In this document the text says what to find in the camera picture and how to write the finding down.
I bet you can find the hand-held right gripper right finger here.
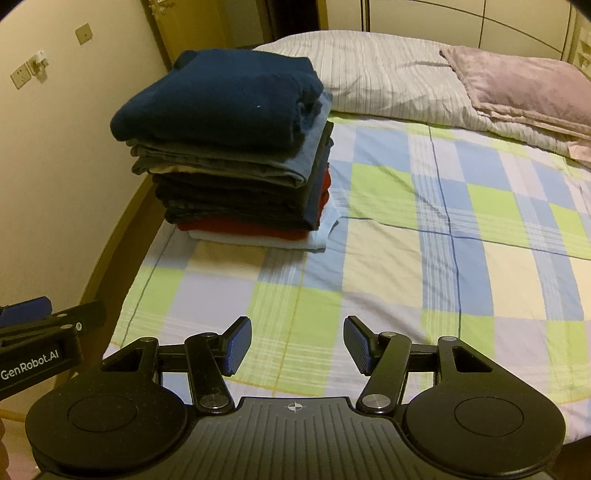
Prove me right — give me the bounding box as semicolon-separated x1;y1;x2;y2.
344;316;498;415

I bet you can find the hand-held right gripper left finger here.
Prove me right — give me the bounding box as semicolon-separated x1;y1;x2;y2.
100;316;254;415

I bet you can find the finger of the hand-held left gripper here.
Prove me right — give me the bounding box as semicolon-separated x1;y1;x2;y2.
0;297;53;329
0;301;108;342

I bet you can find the navy blue knit sweater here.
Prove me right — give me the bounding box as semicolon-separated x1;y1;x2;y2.
110;50;326;149

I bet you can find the checkered bed sheet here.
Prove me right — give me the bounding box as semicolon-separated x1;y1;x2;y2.
108;111;591;446

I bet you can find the white folded garment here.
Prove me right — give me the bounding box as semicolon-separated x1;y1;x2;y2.
187;205;341;254

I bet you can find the red folded garment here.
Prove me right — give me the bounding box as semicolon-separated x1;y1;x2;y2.
178;170;333;242

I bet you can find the dark charcoal folded garment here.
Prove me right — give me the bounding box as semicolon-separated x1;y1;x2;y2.
151;121;336;232

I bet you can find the grey folded garment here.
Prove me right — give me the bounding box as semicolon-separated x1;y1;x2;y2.
126;90;334;189

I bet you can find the grey striped pillow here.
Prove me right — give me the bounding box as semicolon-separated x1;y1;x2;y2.
252;31;591;160

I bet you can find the wooden room door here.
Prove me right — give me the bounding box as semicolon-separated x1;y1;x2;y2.
143;0;278;70

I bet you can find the pink fleece blanket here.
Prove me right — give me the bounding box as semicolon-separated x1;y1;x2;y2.
438;45;591;162

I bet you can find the cream sliding door wardrobe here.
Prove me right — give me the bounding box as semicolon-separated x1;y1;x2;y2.
323;0;583;62

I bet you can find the wooden bed frame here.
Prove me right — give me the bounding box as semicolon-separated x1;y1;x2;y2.
0;175;169;422

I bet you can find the wall power socket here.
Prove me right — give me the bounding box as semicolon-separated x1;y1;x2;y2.
10;65;33;91

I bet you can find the white wall plug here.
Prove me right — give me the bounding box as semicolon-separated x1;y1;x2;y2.
28;50;51;75

